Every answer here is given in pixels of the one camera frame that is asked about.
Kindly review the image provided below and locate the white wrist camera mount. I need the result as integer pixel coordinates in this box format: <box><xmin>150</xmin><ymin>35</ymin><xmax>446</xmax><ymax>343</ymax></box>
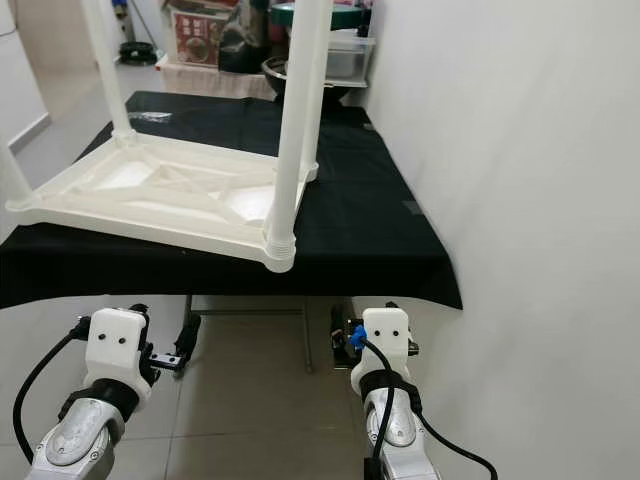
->
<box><xmin>349</xmin><ymin>307</ymin><xmax>412</xmax><ymax>388</ymax></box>
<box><xmin>86</xmin><ymin>307</ymin><xmax>149</xmax><ymax>394</ymax></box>

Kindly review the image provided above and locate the red printed box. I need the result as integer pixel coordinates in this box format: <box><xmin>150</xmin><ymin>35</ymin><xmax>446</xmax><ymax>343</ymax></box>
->
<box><xmin>167</xmin><ymin>8</ymin><xmax>227</xmax><ymax>70</ymax></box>

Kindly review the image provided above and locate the black table cloth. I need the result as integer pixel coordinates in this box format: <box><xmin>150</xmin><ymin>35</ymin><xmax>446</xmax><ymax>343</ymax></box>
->
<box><xmin>0</xmin><ymin>92</ymin><xmax>464</xmax><ymax>311</ymax></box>

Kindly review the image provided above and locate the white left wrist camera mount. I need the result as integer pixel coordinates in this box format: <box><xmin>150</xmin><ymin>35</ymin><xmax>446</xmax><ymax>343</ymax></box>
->
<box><xmin>86</xmin><ymin>307</ymin><xmax>149</xmax><ymax>394</ymax></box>

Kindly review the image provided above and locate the black wok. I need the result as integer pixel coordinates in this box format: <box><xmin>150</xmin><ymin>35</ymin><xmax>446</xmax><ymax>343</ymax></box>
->
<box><xmin>259</xmin><ymin>56</ymin><xmax>353</xmax><ymax>103</ymax></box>

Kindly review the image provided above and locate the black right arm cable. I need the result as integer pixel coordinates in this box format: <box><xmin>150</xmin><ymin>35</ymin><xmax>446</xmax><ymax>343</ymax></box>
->
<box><xmin>358</xmin><ymin>338</ymin><xmax>499</xmax><ymax>480</ymax></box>

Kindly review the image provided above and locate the dark green lid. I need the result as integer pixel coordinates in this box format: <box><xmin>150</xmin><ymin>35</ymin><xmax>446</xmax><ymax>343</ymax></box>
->
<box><xmin>269</xmin><ymin>2</ymin><xmax>367</xmax><ymax>32</ymax></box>

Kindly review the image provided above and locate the black coiled hose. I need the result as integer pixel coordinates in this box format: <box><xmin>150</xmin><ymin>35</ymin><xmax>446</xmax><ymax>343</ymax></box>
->
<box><xmin>116</xmin><ymin>41</ymin><xmax>159</xmax><ymax>67</ymax></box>

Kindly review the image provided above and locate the white plastic children table top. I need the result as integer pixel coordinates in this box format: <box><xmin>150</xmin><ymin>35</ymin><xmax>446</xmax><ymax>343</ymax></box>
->
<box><xmin>5</xmin><ymin>132</ymin><xmax>323</xmax><ymax>274</ymax></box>

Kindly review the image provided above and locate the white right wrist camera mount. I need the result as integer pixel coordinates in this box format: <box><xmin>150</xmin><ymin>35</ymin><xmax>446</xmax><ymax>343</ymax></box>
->
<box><xmin>349</xmin><ymin>307</ymin><xmax>412</xmax><ymax>388</ymax></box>

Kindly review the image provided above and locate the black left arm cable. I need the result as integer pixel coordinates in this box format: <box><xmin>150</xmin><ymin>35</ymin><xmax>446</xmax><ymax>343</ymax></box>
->
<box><xmin>12</xmin><ymin>328</ymin><xmax>92</xmax><ymax>464</ymax></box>

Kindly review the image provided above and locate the black bag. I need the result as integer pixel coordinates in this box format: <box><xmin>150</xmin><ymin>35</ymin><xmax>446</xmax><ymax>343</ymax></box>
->
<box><xmin>219</xmin><ymin>3</ymin><xmax>274</xmax><ymax>74</ymax></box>

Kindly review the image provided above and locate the clear tape patch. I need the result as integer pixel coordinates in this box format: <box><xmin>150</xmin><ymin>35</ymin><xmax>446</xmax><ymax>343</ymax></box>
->
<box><xmin>129</xmin><ymin>111</ymin><xmax>174</xmax><ymax>127</ymax></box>

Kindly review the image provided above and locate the white plastic table leg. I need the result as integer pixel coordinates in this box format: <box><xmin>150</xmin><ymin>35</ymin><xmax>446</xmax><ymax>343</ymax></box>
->
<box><xmin>0</xmin><ymin>145</ymin><xmax>34</xmax><ymax>208</ymax></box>
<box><xmin>81</xmin><ymin>0</ymin><xmax>135</xmax><ymax>143</ymax></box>
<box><xmin>262</xmin><ymin>0</ymin><xmax>327</xmax><ymax>274</ymax></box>
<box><xmin>304</xmin><ymin>0</ymin><xmax>340</xmax><ymax>183</ymax></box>

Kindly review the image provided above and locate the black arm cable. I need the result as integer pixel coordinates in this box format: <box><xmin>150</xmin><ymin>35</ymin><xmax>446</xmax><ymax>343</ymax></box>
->
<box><xmin>12</xmin><ymin>328</ymin><xmax>92</xmax><ymax>464</ymax></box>
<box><xmin>358</xmin><ymin>338</ymin><xmax>499</xmax><ymax>480</ymax></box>

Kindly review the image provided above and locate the clear plastic storage box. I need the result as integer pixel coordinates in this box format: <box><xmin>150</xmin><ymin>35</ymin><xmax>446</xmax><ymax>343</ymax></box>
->
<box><xmin>324</xmin><ymin>34</ymin><xmax>377</xmax><ymax>82</ymax></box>

